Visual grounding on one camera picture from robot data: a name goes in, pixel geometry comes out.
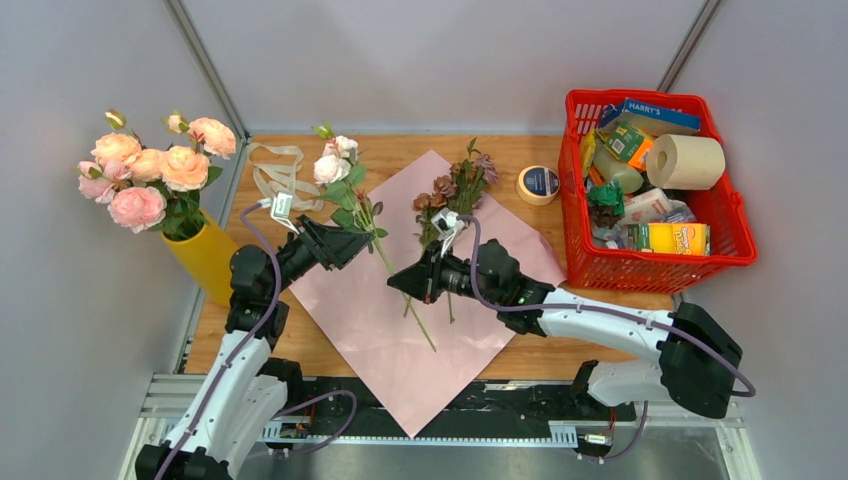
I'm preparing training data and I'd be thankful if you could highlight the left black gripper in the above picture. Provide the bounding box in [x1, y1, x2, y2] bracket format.
[266, 215, 374, 299]

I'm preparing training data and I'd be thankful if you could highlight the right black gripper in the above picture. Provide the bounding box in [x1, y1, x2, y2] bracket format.
[388, 241, 503, 307]

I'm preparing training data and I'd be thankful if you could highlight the brown dried flower stem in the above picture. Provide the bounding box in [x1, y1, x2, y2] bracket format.
[404, 173, 460, 319]

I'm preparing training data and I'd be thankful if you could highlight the white rose stem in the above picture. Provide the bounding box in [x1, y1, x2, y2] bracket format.
[311, 121, 439, 354]

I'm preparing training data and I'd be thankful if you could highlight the purple pink wrapping paper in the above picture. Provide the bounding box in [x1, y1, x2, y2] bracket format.
[288, 149, 570, 440]

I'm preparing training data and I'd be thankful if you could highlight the mauve rose stem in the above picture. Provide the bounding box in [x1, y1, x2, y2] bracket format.
[447, 137, 501, 326]

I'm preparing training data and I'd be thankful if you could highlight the cream ribbon with gold text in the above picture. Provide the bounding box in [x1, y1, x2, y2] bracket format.
[246, 142, 324, 212]

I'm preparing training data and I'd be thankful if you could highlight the peach flower stem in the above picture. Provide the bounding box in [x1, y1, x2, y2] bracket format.
[127, 111, 237, 242]

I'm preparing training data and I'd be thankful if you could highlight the pink rose stem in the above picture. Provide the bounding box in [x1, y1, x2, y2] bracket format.
[76, 108, 168, 236]

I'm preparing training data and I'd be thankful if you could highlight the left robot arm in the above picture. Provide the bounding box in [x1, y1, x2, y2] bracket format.
[134, 215, 374, 479]

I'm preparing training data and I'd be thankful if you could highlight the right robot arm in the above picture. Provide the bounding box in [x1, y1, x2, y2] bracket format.
[387, 240, 755, 419]

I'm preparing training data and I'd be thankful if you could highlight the yellow cylindrical vase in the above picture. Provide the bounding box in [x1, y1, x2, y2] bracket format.
[161, 209, 238, 307]

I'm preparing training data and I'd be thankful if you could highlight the masking tape roll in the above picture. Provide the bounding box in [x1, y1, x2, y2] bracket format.
[516, 165, 560, 206]

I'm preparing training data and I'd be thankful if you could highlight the green crumpled wrapper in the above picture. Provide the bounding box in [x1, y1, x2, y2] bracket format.
[587, 180, 625, 228]

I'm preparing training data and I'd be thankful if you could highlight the pale green bottle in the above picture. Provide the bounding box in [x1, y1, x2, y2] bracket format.
[592, 145, 644, 194]

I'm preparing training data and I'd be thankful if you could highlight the white plastic package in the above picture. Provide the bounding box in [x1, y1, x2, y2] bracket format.
[619, 188, 672, 225]

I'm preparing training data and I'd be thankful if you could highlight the green orange box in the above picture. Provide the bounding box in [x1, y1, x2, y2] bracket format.
[604, 121, 655, 172]

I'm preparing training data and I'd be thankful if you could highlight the yellow sponge pack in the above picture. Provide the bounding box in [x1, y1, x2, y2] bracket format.
[627, 223, 710, 256]

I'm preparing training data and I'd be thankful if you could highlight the beige paper towel roll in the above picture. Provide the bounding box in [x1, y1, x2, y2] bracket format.
[645, 134, 726, 190]

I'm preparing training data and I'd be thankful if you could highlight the blue Harry's box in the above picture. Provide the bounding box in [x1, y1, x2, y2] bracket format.
[598, 98, 701, 137]

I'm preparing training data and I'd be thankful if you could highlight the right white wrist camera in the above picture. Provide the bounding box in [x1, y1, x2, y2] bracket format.
[430, 208, 466, 258]

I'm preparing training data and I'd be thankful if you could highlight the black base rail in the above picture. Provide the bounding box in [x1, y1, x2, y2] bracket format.
[259, 377, 637, 449]

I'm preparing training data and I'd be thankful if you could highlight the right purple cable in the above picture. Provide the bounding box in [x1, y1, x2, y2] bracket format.
[459, 214, 758, 462]

